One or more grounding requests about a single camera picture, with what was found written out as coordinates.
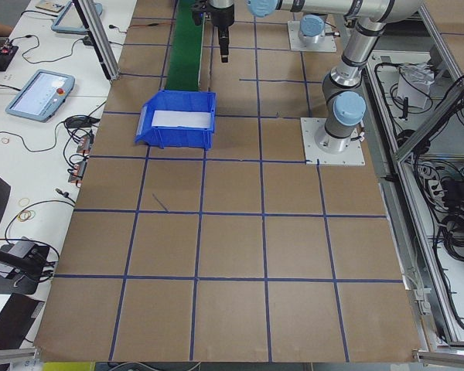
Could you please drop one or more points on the teach pendant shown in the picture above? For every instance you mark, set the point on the teach pendant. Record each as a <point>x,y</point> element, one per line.
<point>42,95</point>
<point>68,21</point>

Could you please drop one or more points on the green conveyor belt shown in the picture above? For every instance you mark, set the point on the green conveyor belt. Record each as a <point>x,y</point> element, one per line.
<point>186,52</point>

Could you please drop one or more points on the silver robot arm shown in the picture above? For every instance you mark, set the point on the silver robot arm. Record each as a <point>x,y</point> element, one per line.
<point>371,18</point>
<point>311,29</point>

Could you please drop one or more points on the far teach pendant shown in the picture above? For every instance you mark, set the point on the far teach pendant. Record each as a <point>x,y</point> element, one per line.
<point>68,21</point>

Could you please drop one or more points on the aluminium frame post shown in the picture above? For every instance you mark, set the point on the aluminium frame post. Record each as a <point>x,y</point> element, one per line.
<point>95,30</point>

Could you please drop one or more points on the near teach pendant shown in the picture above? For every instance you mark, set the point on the near teach pendant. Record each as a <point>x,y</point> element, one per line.
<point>42,95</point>

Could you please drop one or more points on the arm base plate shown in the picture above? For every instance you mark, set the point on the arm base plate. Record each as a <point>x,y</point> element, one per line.
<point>324,42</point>
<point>322,149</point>

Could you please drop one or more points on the left blue plastic bin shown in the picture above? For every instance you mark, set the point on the left blue plastic bin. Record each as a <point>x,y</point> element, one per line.
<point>177,100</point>

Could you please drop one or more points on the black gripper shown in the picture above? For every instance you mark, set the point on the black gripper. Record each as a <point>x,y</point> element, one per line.
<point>223,17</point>

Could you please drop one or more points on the white foam pad left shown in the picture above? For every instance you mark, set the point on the white foam pad left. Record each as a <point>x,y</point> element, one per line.
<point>186,119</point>

